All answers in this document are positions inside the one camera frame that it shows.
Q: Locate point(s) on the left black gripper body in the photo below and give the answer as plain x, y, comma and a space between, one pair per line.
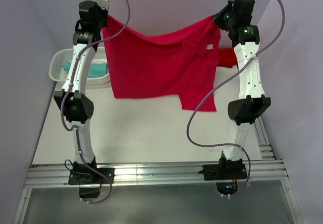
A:
102, 20

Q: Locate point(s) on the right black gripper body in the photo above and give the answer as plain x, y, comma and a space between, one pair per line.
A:
224, 18

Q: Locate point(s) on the magenta t shirt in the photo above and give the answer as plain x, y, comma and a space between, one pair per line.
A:
181, 63

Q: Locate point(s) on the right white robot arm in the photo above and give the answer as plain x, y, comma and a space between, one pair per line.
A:
251, 102

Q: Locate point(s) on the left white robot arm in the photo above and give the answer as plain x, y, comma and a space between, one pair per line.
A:
76, 108

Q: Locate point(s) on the folded red t shirt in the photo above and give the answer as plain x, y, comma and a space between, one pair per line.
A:
227, 58

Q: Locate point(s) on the teal rolled t shirt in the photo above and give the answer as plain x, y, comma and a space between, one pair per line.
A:
95, 70

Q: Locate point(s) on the right side aluminium rail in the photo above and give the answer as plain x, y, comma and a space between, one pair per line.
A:
263, 141

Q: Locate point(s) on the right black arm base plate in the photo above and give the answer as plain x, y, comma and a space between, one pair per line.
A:
226, 170

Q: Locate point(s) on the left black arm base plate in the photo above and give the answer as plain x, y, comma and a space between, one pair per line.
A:
90, 181

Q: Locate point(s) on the front aluminium rail frame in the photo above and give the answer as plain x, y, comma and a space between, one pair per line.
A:
56, 176

